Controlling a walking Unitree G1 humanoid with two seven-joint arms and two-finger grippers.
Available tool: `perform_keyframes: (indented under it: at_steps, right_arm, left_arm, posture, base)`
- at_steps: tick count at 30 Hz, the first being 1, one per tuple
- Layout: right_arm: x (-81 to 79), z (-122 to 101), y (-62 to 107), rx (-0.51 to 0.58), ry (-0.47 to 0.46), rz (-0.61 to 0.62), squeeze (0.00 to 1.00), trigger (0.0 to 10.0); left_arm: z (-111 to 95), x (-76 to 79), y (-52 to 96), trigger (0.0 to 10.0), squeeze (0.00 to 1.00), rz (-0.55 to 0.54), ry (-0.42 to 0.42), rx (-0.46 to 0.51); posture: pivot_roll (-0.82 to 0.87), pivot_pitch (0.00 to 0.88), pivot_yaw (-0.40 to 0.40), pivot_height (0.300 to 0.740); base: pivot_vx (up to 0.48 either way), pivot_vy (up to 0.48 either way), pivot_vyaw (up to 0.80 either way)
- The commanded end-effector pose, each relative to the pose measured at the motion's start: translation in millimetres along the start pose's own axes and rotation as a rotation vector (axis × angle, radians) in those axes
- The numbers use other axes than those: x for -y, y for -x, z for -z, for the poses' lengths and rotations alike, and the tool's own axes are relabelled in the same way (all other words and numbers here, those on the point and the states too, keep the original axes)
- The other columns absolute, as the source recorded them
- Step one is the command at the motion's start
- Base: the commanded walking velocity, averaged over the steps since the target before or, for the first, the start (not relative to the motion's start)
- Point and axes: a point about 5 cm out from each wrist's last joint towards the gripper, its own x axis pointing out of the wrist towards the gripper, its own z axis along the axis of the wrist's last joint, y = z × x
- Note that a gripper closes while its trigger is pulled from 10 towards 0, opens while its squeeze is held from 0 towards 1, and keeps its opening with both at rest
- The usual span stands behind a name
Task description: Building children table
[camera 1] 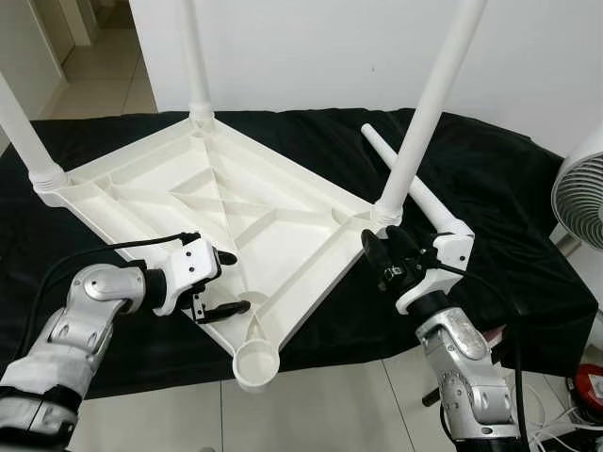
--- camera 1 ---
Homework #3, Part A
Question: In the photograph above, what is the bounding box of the white floor cable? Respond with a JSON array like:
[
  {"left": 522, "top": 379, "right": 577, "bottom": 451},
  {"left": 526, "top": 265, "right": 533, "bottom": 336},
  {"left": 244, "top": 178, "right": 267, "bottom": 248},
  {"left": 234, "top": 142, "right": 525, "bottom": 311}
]
[{"left": 523, "top": 377, "right": 603, "bottom": 449}]

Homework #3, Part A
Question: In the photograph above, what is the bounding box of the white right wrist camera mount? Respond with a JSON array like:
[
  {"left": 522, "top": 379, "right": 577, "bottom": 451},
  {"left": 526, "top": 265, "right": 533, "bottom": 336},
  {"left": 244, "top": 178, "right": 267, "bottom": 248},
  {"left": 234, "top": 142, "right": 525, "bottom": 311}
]
[{"left": 396, "top": 231, "right": 475, "bottom": 316}]

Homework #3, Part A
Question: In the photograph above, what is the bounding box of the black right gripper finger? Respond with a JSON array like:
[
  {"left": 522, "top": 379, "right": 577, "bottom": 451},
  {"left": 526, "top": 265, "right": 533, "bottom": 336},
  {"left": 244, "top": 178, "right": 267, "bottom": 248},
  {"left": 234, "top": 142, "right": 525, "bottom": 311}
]
[
  {"left": 382, "top": 226, "right": 416, "bottom": 270},
  {"left": 361, "top": 229, "right": 388, "bottom": 275}
]

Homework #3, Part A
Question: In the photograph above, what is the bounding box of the white plastic children tabletop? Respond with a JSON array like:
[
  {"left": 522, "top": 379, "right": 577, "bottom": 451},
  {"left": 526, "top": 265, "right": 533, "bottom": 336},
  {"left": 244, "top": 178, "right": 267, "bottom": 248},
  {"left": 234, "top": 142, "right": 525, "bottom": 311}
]
[{"left": 38, "top": 111, "right": 401, "bottom": 392}]

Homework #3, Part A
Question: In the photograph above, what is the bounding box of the white plastic table leg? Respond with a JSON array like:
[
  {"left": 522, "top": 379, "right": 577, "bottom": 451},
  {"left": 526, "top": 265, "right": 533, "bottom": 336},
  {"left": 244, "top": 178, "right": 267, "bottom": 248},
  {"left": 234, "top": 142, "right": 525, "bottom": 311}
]
[
  {"left": 372, "top": 0, "right": 489, "bottom": 227},
  {"left": 363, "top": 124, "right": 475, "bottom": 248},
  {"left": 177, "top": 0, "right": 218, "bottom": 128},
  {"left": 0, "top": 71, "right": 69, "bottom": 194}
]

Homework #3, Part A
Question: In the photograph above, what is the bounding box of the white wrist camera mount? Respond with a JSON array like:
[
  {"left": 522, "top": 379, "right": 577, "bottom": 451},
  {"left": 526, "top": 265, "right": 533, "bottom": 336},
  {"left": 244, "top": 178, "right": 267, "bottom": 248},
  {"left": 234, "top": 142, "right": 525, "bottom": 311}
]
[
  {"left": 151, "top": 237, "right": 222, "bottom": 316},
  {"left": 396, "top": 231, "right": 475, "bottom": 316}
]

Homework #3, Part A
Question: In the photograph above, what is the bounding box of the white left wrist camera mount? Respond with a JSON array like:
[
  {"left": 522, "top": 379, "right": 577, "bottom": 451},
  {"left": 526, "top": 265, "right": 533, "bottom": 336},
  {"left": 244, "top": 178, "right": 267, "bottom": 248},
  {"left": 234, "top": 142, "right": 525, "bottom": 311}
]
[{"left": 151, "top": 237, "right": 222, "bottom": 316}]

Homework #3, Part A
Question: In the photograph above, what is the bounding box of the red round floor device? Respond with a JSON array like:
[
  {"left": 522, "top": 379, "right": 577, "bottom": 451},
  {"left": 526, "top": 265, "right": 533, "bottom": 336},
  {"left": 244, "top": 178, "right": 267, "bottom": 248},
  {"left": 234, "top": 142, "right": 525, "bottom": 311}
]
[{"left": 575, "top": 364, "right": 603, "bottom": 415}]

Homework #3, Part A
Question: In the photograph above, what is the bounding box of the black table cloth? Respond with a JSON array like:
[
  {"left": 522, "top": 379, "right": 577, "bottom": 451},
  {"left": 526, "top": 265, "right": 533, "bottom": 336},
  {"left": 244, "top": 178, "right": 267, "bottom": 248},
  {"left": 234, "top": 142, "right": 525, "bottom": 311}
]
[{"left": 0, "top": 108, "right": 603, "bottom": 396}]

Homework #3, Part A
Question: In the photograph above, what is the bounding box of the pink object under table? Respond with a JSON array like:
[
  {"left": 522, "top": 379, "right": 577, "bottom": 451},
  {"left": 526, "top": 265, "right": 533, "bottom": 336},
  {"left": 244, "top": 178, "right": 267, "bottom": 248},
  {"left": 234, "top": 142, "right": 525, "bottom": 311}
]
[{"left": 485, "top": 325, "right": 512, "bottom": 346}]

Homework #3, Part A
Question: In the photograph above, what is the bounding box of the white round fan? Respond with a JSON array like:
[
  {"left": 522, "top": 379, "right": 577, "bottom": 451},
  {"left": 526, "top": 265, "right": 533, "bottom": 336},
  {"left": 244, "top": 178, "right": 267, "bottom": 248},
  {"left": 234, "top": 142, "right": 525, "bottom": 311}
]
[{"left": 551, "top": 155, "right": 603, "bottom": 250}]

